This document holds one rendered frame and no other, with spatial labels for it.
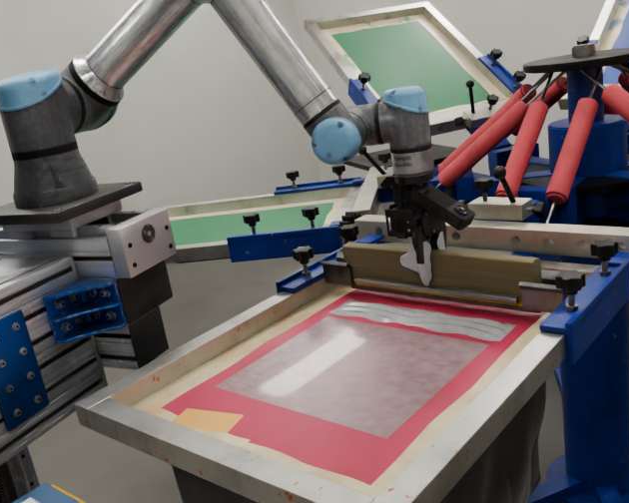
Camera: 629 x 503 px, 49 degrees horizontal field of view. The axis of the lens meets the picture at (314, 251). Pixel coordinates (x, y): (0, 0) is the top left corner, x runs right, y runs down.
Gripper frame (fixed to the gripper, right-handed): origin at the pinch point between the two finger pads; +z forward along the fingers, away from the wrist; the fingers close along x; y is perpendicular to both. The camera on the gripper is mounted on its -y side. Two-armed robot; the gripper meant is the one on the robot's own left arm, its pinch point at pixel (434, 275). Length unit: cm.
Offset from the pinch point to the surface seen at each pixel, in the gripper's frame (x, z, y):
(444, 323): 9.9, 4.6, -7.1
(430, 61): -142, -31, 80
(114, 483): -3, 101, 152
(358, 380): 31.6, 5.4, -4.0
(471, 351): 16.4, 5.4, -15.5
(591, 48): -82, -33, -3
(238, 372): 37.7, 5.3, 16.9
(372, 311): 9.1, 4.9, 8.9
